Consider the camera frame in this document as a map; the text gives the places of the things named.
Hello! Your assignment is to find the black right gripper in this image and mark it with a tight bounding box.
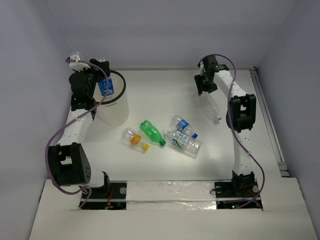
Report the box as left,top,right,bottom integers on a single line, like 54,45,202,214
195,72,219,95

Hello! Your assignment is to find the large clear plastic bottle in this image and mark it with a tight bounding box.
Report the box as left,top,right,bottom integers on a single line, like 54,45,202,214
199,92,222,124

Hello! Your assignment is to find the small blue label bottle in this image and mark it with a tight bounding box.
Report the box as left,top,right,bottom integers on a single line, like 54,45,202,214
171,115,198,139

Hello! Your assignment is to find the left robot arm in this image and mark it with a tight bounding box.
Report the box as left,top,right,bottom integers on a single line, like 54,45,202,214
45,57,111,198

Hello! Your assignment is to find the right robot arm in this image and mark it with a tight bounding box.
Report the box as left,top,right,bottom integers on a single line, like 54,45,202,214
194,54,257,199

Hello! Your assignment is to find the white bin with black rim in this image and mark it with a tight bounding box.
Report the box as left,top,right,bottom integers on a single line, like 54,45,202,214
96,70,129,127

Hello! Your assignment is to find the green white label bottle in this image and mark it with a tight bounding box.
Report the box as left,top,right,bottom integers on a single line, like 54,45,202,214
163,130,202,157

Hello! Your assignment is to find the green plastic bottle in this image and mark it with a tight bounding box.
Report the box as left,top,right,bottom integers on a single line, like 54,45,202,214
139,120,166,147

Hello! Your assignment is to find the orange label yellow cap bottle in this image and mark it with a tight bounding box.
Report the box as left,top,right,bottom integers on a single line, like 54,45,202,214
121,127,149,152

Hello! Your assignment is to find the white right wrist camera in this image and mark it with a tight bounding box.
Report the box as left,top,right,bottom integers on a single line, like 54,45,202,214
197,62,206,76

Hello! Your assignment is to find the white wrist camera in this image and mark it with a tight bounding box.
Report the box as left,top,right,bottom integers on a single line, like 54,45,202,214
65,51,90,72
197,62,206,76

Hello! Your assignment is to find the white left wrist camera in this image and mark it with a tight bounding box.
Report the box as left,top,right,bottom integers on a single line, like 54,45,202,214
65,51,90,72

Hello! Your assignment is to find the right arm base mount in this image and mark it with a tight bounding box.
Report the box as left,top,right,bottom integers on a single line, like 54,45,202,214
210,171,263,209

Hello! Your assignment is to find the aluminium rail at table edge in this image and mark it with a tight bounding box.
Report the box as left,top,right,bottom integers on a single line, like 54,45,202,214
249,67,291,178

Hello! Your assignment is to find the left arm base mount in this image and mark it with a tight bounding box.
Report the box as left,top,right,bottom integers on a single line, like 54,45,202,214
79,181,127,211

